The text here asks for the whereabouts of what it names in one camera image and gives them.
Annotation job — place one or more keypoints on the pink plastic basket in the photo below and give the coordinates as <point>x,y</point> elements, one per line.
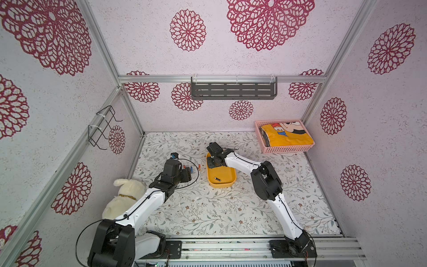
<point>280,149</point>

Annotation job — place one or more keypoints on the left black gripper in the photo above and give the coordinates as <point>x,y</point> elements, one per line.
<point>186,173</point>

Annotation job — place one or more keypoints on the grey wall shelf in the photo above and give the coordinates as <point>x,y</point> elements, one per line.
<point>234,90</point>

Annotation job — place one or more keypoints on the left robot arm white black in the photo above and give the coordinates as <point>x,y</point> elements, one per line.
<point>116,244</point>

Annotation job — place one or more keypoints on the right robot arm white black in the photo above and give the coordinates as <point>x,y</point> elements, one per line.
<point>267,186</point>

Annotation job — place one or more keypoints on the yellow cartoon folded shirt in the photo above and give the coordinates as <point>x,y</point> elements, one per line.
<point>285,134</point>

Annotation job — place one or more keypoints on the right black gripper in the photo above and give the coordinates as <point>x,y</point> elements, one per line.
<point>215,158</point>

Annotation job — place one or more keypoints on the black wire wall rack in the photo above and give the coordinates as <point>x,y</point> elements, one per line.
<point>96,132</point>

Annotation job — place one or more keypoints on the white plush toy dog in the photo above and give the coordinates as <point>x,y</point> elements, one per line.
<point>130,191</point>

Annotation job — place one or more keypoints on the yellow plastic storage box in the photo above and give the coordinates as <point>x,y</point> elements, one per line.
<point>228,177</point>

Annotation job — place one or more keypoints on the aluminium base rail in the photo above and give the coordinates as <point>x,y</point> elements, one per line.
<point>260,249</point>

